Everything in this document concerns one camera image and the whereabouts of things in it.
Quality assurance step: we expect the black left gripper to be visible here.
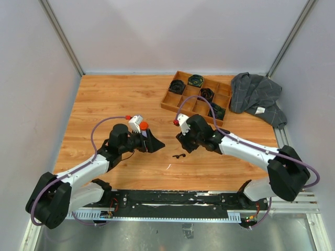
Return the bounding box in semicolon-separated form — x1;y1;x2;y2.
120;127;165;154

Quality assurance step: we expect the orange earbud case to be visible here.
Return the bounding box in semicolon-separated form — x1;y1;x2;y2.
139;121;149;131

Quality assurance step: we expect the black earbud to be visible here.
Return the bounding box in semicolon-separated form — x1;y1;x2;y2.
172;153;186;159

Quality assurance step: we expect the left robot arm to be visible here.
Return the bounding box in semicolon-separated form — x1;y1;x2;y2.
26;123;165;229

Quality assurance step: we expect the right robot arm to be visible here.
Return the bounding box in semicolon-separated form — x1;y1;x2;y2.
173;114;310;209

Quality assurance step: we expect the dark green rolled belt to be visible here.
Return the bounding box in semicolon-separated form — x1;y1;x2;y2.
210;102;226;120

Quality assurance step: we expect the dark red rolled belt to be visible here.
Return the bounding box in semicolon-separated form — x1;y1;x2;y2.
199;88;214;103

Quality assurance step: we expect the wooden compartment tray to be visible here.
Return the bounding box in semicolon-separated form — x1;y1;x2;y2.
161;71;233;126

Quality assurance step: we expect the grey crumpled cloth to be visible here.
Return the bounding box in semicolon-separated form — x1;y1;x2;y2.
230;72;287;129

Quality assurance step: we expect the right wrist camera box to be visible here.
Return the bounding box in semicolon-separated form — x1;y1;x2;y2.
177;113;190;135

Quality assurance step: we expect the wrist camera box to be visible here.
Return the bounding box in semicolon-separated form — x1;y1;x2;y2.
177;113;190;135
128;115;143;133

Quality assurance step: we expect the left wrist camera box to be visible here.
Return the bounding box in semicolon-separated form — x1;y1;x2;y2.
128;115;143;133

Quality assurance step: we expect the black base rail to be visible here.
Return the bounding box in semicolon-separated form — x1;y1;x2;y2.
84;190;268;222

